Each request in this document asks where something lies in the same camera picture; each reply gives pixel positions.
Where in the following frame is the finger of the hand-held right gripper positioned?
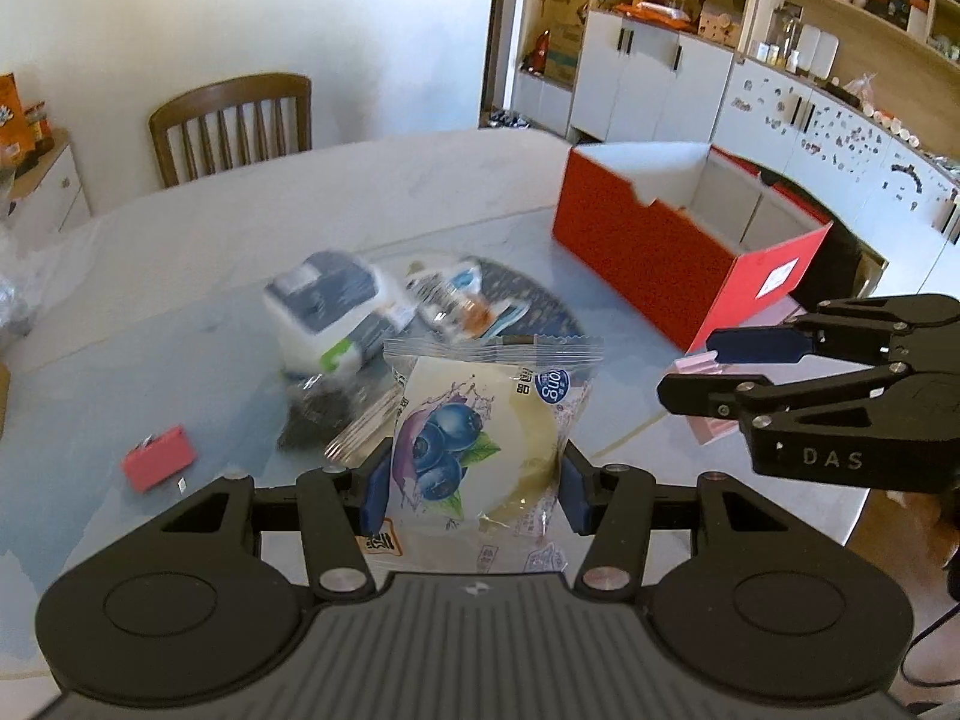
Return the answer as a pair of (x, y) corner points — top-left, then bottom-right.
(706, 291), (960, 367)
(657, 361), (914, 430)

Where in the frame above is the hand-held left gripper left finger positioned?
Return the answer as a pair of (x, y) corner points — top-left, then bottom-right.
(154, 454), (395, 602)

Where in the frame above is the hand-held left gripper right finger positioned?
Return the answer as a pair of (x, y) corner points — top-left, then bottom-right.
(559, 442), (809, 602)

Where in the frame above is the pink small box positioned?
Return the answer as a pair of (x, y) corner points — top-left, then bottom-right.
(673, 351), (751, 445)

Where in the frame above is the blueberry pastry packet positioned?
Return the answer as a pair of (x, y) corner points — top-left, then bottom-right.
(382, 335), (606, 578)

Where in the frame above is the dark snack packet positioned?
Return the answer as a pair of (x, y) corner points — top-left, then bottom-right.
(277, 371), (361, 452)

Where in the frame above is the red cardboard box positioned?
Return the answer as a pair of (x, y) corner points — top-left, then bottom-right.
(553, 141), (835, 352)

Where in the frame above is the sausage packet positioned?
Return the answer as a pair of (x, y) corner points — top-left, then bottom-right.
(409, 259), (530, 346)

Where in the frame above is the small red packet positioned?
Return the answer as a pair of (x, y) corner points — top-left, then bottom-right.
(124, 426), (197, 494)

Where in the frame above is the white marble desktop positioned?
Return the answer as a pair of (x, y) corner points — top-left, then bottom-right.
(0, 127), (886, 720)

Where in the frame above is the clear striped packet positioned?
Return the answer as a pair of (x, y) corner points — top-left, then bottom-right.
(325, 382), (406, 466)

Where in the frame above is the white blue tissue pack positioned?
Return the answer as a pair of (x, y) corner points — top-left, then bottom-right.
(264, 250), (411, 381)

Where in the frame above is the white cabinet with stickers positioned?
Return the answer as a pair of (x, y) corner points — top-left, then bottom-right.
(712, 60), (960, 271)

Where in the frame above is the tall white cabinet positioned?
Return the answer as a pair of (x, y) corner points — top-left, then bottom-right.
(570, 11), (736, 143)

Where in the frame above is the printed cardboard carton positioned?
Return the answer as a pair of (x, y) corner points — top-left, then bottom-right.
(544, 22), (586, 87)

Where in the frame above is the orange flat package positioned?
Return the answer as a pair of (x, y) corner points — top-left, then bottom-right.
(615, 0), (695, 23)

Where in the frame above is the clear plastic bag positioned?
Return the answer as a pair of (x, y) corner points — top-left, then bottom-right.
(0, 225), (46, 350)

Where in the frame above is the brown wooden chair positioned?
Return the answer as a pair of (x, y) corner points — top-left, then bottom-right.
(148, 73), (313, 188)

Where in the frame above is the white side cabinet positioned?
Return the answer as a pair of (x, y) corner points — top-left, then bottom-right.
(0, 131), (92, 237)

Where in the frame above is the orange snack box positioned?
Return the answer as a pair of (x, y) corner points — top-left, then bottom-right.
(0, 73), (25, 166)

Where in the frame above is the wooden wall shelving unit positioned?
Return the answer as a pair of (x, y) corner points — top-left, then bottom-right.
(742, 0), (960, 91)

